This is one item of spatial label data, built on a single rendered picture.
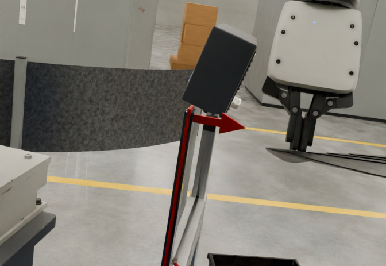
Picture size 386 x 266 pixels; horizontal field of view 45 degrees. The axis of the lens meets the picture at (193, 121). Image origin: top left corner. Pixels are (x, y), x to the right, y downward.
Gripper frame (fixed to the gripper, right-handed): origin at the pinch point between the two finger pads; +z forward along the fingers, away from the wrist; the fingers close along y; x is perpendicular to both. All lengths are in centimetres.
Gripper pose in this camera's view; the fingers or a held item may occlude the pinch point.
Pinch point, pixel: (300, 134)
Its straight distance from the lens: 56.3
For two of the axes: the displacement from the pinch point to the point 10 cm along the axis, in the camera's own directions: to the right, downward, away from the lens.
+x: 0.9, 0.6, 9.9
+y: 9.8, 1.8, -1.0
